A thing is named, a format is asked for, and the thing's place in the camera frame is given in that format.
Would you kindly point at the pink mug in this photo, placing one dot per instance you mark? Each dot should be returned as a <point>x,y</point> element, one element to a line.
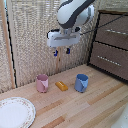
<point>41,83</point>

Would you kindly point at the woven bamboo screen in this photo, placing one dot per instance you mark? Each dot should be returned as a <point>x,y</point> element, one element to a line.
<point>33,40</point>

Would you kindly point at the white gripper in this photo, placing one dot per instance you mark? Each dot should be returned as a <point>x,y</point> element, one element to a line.
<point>63,39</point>

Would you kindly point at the white floral-rimmed plate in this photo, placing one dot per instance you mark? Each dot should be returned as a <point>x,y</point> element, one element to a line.
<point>15,112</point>

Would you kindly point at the yellow rectangular block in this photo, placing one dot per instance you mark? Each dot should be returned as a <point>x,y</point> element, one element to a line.
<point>61,86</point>

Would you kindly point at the brown drawer cabinet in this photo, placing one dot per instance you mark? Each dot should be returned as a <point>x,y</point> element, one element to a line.
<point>111,46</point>

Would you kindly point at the wooden post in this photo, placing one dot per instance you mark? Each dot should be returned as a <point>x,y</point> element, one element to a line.
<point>7,43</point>

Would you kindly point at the blue mug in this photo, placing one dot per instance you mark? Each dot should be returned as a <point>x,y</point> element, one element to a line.
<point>81,83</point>

